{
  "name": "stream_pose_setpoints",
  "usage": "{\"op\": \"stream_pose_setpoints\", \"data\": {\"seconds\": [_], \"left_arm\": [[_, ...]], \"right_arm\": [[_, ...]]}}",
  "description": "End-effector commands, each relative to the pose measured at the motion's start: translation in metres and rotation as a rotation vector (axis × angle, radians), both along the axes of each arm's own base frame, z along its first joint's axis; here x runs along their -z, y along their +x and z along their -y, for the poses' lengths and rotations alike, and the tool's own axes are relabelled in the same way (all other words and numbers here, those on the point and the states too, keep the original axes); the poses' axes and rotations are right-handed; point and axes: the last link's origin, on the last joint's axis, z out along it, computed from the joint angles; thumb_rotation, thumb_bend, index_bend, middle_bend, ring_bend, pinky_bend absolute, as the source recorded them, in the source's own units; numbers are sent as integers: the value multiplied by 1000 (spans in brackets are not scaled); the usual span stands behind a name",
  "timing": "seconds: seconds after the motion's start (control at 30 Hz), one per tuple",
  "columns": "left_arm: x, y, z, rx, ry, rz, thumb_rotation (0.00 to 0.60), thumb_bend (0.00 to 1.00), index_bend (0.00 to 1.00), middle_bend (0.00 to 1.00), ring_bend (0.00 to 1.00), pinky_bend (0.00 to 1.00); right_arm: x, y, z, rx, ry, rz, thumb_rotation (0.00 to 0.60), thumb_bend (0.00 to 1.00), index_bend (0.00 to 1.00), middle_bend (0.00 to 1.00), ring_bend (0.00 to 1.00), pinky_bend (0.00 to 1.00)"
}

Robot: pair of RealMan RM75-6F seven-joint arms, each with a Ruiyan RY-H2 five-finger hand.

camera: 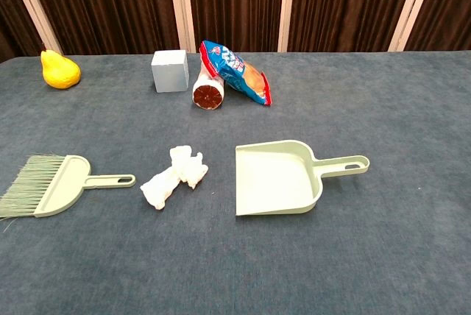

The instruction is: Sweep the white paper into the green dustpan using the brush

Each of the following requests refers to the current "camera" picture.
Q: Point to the pale green dustpan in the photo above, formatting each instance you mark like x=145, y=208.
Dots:
x=272, y=179

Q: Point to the white paper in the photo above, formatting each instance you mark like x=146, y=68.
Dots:
x=158, y=190
x=187, y=168

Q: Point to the pale green hand broom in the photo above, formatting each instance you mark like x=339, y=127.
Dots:
x=66, y=182

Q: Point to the white bottle with brown base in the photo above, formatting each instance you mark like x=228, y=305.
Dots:
x=208, y=95

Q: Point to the blue red snack bag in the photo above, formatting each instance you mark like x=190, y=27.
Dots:
x=235, y=68

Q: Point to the light blue cube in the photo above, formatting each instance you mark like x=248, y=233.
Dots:
x=169, y=72

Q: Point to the blue-grey felt table cover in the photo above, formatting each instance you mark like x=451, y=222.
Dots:
x=331, y=256

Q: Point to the yellow pear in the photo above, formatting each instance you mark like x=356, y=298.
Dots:
x=60, y=72

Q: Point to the white screen frame post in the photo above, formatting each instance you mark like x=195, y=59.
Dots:
x=413, y=6
x=33, y=6
x=287, y=6
x=182, y=6

